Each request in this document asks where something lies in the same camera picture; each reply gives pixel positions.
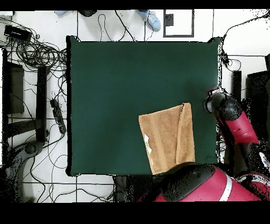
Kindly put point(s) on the tan terry towel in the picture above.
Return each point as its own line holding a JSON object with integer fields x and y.
{"x": 164, "y": 137}

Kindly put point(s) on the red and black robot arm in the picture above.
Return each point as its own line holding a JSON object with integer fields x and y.
{"x": 240, "y": 129}

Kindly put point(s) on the black plug adapter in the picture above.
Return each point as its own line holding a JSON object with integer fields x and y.
{"x": 225, "y": 59}

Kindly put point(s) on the small grey square plate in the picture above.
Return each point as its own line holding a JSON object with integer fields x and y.
{"x": 168, "y": 20}

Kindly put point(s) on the person's left foot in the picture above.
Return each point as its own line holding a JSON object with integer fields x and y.
{"x": 153, "y": 21}

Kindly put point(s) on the dark green tablecloth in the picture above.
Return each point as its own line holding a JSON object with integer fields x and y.
{"x": 105, "y": 84}

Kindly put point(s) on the black power strip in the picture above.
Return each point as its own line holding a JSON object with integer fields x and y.
{"x": 58, "y": 115}

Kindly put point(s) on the grey stand base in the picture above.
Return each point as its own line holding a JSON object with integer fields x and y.
{"x": 31, "y": 148}

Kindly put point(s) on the black rectangular box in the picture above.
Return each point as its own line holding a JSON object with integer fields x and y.
{"x": 16, "y": 32}

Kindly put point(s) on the black frame stand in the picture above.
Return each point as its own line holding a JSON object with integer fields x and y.
{"x": 257, "y": 88}
{"x": 41, "y": 101}

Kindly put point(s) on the grey rectangular floor frame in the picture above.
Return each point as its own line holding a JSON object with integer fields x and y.
{"x": 179, "y": 36}

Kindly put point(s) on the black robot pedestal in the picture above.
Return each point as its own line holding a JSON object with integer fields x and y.
{"x": 130, "y": 188}

